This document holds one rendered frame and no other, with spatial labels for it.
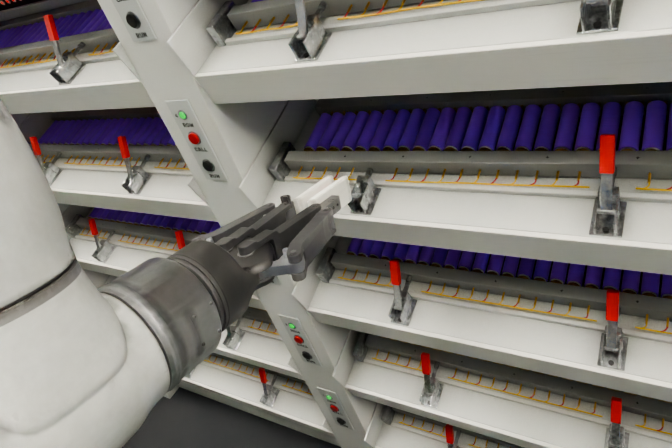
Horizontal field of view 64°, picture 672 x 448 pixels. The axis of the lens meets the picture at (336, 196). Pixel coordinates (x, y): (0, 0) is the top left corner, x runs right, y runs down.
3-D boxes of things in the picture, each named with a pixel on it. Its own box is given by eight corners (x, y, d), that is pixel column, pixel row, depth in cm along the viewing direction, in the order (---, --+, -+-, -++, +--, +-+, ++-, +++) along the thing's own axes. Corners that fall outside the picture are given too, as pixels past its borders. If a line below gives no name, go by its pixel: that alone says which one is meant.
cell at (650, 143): (667, 112, 56) (662, 160, 53) (646, 112, 57) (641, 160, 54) (667, 99, 55) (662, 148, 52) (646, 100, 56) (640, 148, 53)
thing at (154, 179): (226, 223, 82) (169, 164, 72) (19, 198, 115) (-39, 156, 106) (281, 124, 92) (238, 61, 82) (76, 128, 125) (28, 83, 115)
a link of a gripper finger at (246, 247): (232, 246, 47) (243, 248, 46) (312, 196, 55) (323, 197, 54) (242, 285, 48) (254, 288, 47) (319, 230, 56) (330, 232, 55)
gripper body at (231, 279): (163, 330, 47) (234, 276, 54) (235, 351, 42) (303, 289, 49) (137, 254, 44) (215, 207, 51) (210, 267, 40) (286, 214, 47)
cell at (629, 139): (644, 112, 57) (638, 160, 54) (624, 113, 58) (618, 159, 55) (644, 100, 56) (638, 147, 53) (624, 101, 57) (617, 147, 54)
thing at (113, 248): (273, 312, 93) (229, 271, 83) (72, 266, 126) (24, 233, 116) (319, 215, 102) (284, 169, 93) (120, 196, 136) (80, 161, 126)
